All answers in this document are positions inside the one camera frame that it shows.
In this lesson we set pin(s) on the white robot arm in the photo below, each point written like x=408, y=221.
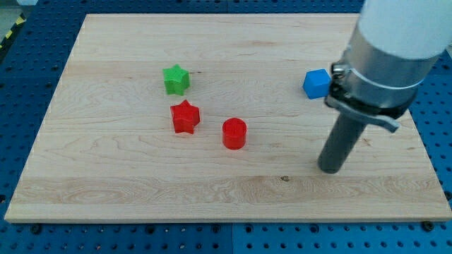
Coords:
x=394, y=45

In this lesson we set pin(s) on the red cylinder block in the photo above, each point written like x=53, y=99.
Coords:
x=234, y=133

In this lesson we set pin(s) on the red star block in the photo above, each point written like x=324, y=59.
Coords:
x=185, y=117

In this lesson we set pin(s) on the green star block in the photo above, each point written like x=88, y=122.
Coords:
x=176, y=80

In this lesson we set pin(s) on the light wooden board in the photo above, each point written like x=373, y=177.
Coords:
x=106, y=151

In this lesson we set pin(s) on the blue cube block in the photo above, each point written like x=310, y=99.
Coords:
x=316, y=83

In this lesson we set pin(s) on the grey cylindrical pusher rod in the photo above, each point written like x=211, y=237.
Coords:
x=341, y=140

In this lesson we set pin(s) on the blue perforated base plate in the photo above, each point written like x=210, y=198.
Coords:
x=33, y=58

